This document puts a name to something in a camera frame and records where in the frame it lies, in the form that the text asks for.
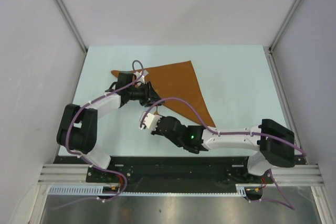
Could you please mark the orange cloth napkin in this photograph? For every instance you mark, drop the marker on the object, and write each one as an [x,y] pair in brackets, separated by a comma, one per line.
[179,80]

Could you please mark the right corner aluminium post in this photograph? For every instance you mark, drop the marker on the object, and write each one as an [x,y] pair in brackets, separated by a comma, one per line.
[284,25]

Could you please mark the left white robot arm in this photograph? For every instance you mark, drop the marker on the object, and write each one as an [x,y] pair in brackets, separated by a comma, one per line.
[79,124]

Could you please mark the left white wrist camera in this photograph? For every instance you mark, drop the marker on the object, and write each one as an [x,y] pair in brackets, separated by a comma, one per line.
[140,76]

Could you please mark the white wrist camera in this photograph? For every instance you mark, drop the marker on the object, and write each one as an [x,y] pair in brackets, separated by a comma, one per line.
[149,121]
[140,76]

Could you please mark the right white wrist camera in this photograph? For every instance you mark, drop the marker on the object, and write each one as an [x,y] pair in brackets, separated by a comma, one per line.
[149,121]

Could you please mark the aluminium right side rail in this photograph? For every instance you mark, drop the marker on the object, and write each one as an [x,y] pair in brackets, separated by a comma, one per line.
[285,107]

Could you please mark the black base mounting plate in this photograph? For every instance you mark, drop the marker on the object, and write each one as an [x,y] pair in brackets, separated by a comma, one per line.
[184,175]

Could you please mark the corner aluminium post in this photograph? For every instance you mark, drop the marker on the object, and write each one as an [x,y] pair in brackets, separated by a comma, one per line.
[284,25]
[60,4]

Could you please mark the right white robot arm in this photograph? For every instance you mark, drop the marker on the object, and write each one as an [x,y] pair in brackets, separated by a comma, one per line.
[272,143]

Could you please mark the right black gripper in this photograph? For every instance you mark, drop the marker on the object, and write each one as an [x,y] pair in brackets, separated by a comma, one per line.
[156,131]

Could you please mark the aluminium front frame rail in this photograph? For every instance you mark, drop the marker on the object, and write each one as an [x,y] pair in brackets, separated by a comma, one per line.
[76,174]

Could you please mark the left corner aluminium post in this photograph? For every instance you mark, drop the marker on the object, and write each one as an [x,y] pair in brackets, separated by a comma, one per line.
[60,4]

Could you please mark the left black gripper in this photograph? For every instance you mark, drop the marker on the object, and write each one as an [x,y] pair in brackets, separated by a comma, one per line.
[149,95]

